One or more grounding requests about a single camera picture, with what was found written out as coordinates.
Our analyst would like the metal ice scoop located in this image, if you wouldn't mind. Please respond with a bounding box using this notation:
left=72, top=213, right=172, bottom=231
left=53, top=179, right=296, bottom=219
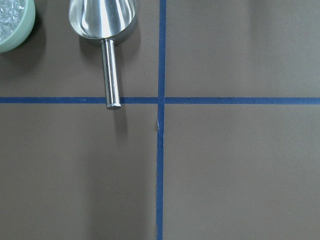
left=68, top=0, right=137, bottom=110

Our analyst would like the green bowl with ice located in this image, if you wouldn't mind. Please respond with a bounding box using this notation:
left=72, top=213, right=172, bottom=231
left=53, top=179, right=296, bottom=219
left=0, top=0, right=36, bottom=53

